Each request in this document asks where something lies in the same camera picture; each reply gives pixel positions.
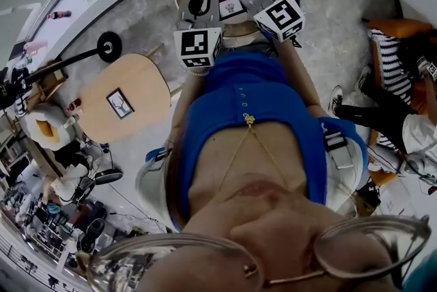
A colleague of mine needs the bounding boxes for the black white striped cushion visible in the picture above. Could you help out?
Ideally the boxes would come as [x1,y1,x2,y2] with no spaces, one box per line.
[370,28,414,106]

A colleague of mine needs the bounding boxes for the wooden shelf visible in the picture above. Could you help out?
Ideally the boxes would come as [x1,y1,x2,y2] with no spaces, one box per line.
[27,60,69,107]

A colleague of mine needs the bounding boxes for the person's blue top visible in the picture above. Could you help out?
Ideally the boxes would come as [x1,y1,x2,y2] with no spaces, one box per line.
[145,51,369,233]

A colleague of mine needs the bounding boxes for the grey backpack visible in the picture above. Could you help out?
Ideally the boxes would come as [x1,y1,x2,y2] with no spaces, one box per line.
[368,143,437,182]

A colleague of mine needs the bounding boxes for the orange cushion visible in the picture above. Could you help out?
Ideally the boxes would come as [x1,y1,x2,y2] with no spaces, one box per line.
[36,119,55,138]

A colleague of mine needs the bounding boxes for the light wooden oblong table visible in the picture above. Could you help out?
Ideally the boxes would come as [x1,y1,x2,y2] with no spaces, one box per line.
[80,43,182,145]

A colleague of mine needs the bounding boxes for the black railing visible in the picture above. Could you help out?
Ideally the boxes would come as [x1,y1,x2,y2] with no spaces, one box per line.
[0,232,83,292]

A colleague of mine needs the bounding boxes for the grey harness strap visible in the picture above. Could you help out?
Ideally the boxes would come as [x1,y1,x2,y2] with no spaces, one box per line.
[322,128,368,213]
[135,147,178,233]

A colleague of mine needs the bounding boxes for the black round stool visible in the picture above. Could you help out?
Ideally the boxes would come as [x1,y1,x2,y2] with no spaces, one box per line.
[94,169,124,186]

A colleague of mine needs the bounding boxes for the pink white bottle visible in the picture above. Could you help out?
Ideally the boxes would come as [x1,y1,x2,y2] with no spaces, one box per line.
[23,40,49,55]

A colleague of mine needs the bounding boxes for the round clear glasses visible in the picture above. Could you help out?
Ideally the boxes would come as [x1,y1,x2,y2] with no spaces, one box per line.
[76,214,433,292]

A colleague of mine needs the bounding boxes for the orange sofa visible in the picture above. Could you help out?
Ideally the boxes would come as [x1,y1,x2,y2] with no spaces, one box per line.
[361,19,437,186]

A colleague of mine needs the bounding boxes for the person's face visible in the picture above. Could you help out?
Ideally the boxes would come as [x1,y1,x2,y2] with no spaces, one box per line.
[136,177,410,292]

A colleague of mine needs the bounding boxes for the white plush seat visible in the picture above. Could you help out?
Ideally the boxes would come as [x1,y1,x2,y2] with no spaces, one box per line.
[25,105,74,151]

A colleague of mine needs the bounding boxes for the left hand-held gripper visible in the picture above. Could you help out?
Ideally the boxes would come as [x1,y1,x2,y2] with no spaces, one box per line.
[173,0,225,68]

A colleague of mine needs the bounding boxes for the black bag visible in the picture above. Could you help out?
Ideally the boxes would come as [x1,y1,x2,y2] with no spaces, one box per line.
[399,31,437,80]

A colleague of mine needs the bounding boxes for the person's right forearm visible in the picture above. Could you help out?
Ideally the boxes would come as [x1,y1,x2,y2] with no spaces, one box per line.
[276,40,328,117]

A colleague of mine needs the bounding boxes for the person's trousers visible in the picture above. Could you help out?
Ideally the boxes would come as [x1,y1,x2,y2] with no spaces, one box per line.
[221,40,279,56]

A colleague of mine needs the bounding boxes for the gold necklace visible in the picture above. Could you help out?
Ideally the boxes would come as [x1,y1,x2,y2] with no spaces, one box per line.
[218,113,287,189]

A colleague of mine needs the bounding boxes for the black round lamp stand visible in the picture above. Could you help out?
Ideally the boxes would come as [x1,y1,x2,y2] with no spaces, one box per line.
[0,31,123,111]

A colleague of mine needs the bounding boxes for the person's left forearm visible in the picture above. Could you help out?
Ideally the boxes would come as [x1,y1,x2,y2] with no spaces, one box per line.
[170,67,209,134]

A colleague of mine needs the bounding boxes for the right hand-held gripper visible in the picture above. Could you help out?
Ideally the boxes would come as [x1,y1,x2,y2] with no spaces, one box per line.
[224,0,305,43]

